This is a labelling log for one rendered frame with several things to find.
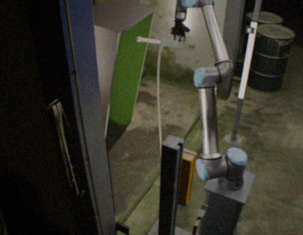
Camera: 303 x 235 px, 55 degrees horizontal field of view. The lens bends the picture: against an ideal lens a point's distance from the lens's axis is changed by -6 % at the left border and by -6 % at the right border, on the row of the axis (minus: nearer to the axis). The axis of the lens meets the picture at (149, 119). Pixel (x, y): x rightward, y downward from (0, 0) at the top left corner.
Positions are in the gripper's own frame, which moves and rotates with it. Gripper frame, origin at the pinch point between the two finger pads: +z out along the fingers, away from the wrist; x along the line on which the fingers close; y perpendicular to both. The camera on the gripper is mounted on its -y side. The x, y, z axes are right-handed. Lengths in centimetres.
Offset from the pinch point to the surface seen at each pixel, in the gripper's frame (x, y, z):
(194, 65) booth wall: -142, 144, 7
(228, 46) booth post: -152, 95, -22
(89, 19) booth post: 94, -65, 2
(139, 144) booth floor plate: -41, 99, 104
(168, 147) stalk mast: 79, -106, 42
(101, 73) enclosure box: 53, 11, 26
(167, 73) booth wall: -128, 187, 24
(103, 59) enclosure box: 55, 5, 17
